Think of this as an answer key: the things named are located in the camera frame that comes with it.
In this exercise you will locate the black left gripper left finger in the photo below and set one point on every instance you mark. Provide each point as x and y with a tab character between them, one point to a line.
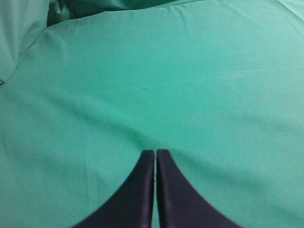
131	206

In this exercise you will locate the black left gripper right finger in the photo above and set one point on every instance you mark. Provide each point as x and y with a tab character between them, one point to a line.
179	204

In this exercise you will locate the green cloth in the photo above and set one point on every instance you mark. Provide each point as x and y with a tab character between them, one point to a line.
86	85

